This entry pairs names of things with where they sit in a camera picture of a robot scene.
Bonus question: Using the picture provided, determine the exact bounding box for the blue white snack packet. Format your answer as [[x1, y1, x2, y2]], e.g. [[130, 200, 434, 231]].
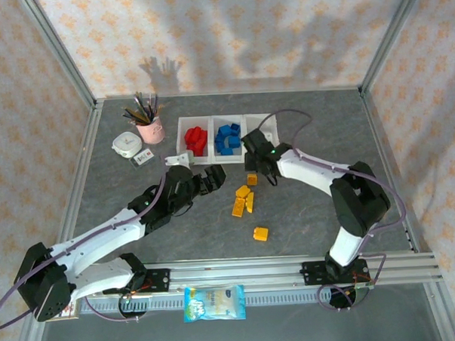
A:
[[182, 283, 247, 324]]

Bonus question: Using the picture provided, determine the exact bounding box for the white plastic container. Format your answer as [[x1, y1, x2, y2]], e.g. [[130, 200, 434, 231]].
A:
[[241, 112, 281, 158], [208, 114, 248, 166], [175, 115, 215, 167]]

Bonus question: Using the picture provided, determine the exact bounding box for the red white sticker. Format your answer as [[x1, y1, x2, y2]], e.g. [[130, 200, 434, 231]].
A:
[[57, 302, 81, 322]]

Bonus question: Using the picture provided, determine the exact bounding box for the aluminium frame mounting rail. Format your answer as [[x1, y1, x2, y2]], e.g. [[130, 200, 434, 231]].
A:
[[75, 248, 443, 299]]

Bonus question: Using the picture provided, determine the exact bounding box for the aluminium frame post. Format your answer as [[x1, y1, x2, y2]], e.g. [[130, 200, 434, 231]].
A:
[[355, 0, 433, 94], [18, 0, 98, 112]]

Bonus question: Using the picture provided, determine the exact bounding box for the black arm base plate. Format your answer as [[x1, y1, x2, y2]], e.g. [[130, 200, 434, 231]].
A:
[[101, 266, 171, 296], [300, 257, 370, 287]]

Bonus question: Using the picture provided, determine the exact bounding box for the grey slotted cable duct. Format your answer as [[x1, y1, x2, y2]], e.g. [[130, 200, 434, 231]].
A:
[[78, 284, 370, 315]]

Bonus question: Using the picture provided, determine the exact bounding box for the pink pencil cup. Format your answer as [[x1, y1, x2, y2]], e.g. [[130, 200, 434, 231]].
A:
[[134, 116, 167, 146]]

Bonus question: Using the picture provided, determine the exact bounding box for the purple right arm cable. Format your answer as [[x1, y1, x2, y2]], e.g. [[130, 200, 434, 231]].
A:
[[257, 103, 412, 315]]

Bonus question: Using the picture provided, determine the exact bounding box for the aluminium frame side rail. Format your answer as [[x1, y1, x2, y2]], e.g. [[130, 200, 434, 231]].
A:
[[48, 100, 112, 270], [359, 86, 423, 257]]

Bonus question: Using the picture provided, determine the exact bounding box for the thin aluminium frame rail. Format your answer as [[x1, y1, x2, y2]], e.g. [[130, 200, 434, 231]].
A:
[[94, 83, 364, 104]]

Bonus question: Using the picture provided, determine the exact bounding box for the small white label card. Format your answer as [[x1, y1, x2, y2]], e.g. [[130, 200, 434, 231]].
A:
[[130, 147, 155, 170]]

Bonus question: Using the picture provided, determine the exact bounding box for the white round plastic box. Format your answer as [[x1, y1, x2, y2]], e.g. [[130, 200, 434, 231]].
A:
[[111, 131, 144, 160]]

